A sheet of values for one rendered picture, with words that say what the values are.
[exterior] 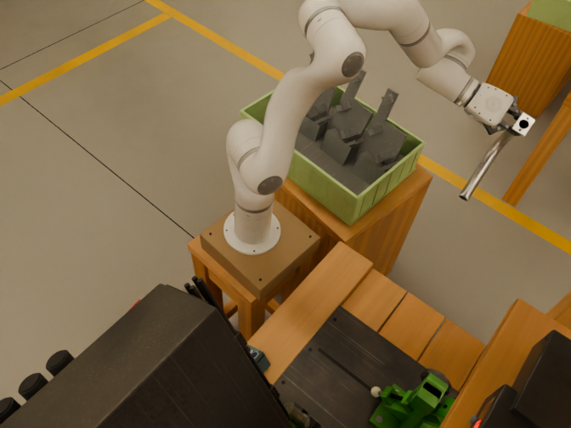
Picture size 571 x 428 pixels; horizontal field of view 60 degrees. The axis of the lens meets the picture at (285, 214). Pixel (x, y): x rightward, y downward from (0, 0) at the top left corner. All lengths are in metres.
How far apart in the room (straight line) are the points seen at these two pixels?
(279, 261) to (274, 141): 0.49
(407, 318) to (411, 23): 0.88
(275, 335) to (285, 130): 0.62
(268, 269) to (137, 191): 1.59
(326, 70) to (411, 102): 2.63
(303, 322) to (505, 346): 0.77
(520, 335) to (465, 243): 2.09
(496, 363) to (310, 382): 0.70
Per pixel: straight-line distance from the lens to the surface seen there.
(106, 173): 3.18
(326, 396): 1.47
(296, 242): 1.65
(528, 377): 0.80
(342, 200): 1.82
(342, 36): 1.12
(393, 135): 1.91
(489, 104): 1.51
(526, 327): 0.94
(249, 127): 1.36
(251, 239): 1.60
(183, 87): 3.67
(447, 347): 1.63
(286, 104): 1.22
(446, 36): 1.43
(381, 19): 1.20
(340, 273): 1.63
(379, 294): 1.65
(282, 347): 1.50
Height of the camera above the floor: 2.30
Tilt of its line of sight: 53 degrees down
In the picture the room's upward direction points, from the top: 5 degrees clockwise
